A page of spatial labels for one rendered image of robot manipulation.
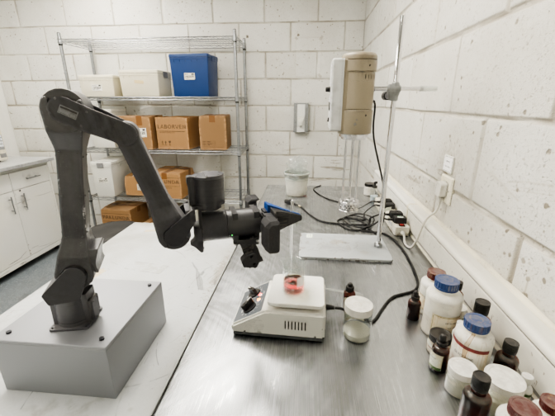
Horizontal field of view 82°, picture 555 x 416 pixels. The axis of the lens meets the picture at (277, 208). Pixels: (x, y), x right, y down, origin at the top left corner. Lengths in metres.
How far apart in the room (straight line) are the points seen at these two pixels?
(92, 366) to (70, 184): 0.30
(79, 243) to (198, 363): 0.31
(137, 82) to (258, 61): 1.03
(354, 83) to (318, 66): 2.08
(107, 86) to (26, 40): 1.10
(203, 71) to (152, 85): 0.43
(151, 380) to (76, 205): 0.34
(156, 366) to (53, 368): 0.17
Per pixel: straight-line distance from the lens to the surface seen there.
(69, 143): 0.58
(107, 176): 3.22
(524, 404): 0.60
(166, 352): 0.75
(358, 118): 0.99
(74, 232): 0.62
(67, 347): 0.66
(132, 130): 0.56
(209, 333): 0.77
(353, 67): 1.00
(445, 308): 0.77
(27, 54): 4.05
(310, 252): 1.08
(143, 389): 0.69
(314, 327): 0.71
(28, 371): 0.75
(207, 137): 2.83
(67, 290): 0.64
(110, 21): 3.59
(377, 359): 0.73
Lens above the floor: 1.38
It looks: 18 degrees down
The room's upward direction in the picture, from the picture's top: straight up
